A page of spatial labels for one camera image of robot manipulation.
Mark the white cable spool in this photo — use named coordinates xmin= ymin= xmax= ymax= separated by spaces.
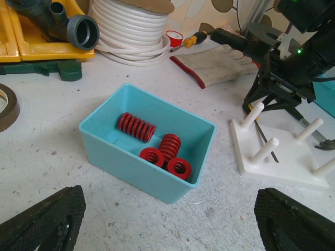
xmin=90 ymin=0 xmax=174 ymax=67

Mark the red white tape roll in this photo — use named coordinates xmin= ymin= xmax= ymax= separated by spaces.
xmin=165 ymin=30 xmax=184 ymax=48

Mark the yellow black screwdriver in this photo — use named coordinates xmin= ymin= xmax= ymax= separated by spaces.
xmin=169 ymin=31 xmax=208 ymax=52

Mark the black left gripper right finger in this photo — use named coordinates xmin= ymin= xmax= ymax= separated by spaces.
xmin=254 ymin=188 xmax=334 ymax=250

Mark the yellow storage bin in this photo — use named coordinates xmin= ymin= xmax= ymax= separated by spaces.
xmin=1 ymin=1 xmax=95 ymax=63

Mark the black disc spool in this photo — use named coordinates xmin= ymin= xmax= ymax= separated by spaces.
xmin=245 ymin=22 xmax=300 ymax=50

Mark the small file yellow handle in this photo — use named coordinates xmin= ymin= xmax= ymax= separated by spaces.
xmin=254 ymin=117 xmax=279 ymax=163

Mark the long red spring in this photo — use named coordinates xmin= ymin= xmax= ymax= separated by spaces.
xmin=117 ymin=112 xmax=157 ymax=143

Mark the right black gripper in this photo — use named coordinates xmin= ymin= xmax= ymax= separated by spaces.
xmin=242 ymin=42 xmax=316 ymax=115

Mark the grey pipe fitting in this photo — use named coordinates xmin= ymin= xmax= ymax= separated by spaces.
xmin=6 ymin=1 xmax=99 ymax=51

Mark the black sanding block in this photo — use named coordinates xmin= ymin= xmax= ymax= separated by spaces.
xmin=210 ymin=28 xmax=248 ymax=51

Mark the green bin rail base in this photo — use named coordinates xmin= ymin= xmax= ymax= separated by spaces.
xmin=1 ymin=59 xmax=82 ymax=82

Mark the red spring middle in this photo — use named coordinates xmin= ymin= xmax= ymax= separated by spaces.
xmin=158 ymin=133 xmax=182 ymax=163

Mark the light blue plastic box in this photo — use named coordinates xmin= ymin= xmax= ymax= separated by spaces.
xmin=79 ymin=83 xmax=216 ymax=204

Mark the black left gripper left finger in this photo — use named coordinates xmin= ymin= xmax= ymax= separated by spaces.
xmin=1 ymin=185 xmax=86 ymax=250

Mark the white peg board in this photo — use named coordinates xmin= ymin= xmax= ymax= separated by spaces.
xmin=230 ymin=102 xmax=334 ymax=191

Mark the small red spring front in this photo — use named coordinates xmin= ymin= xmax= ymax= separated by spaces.
xmin=139 ymin=147 xmax=164 ymax=167

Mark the small hammer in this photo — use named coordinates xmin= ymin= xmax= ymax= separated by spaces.
xmin=286 ymin=107 xmax=334 ymax=151

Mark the brown tape roll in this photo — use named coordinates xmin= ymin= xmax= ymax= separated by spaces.
xmin=0 ymin=84 xmax=20 ymax=132

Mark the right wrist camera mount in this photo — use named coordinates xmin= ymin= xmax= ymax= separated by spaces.
xmin=277 ymin=33 xmax=292 ymax=60

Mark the beige work glove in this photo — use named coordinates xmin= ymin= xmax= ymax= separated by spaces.
xmin=170 ymin=44 xmax=258 ymax=89

